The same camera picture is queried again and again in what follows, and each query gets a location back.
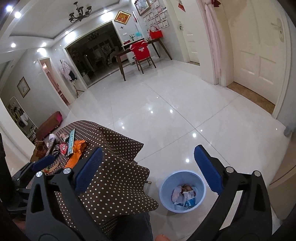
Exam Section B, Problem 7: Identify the red snack wrapper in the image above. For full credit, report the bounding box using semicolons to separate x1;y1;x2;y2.
59;142;68;156

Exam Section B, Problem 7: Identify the red hanging door ornament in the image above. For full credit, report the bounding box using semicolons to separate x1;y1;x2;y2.
178;0;186;12

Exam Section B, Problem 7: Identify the coat rack with clothes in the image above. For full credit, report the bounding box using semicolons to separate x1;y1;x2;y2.
60;60;84;98

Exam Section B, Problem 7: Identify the red upholstered bench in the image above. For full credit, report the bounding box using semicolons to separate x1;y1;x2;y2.
36;111;63;141

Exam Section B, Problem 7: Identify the black chandelier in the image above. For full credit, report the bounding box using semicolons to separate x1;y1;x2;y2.
69;1;92;24

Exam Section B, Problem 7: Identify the pink door curtain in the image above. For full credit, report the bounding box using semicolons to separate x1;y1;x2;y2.
202;1;222;84

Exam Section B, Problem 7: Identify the orange plastic wrapper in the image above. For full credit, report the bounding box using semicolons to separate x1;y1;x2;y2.
65;140;87;169

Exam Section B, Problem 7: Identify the white far door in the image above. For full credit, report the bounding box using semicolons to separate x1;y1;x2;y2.
171;1;200;65

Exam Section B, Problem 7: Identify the teal long box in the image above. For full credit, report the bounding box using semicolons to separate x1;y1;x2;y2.
67;129;75;156

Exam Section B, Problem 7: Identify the small framed wall picture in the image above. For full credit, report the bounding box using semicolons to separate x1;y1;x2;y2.
17;77;30;98

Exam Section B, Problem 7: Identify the red diamond wall decoration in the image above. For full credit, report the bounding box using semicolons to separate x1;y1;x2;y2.
114;11;131;25

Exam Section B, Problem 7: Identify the cream panel door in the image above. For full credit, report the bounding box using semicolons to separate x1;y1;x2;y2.
223;0;287;104

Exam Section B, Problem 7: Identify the red handbag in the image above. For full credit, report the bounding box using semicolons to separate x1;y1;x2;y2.
149;26;163;40

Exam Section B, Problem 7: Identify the brown cardboard box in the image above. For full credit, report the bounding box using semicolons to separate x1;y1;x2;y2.
30;141;48;163

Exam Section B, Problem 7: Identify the light blue trash bin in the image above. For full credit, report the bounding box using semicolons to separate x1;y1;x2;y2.
159;170;206;213

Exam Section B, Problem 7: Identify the red covered dining chair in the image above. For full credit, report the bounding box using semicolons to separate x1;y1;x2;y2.
129;40;156;74

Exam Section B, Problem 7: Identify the trash inside bin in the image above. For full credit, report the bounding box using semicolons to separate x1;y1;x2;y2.
171;184;197;210

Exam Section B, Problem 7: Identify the dark wooden dining table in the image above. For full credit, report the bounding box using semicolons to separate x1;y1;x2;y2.
116;38;172;81

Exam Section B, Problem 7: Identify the brown polka dot tablecloth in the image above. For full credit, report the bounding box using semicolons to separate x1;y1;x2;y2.
56;120;159;235

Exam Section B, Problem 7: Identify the framed landscape picture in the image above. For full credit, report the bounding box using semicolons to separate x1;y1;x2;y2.
134;0;151;16

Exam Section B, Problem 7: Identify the silver printed snack bag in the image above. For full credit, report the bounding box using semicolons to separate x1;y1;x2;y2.
47;133;59;151

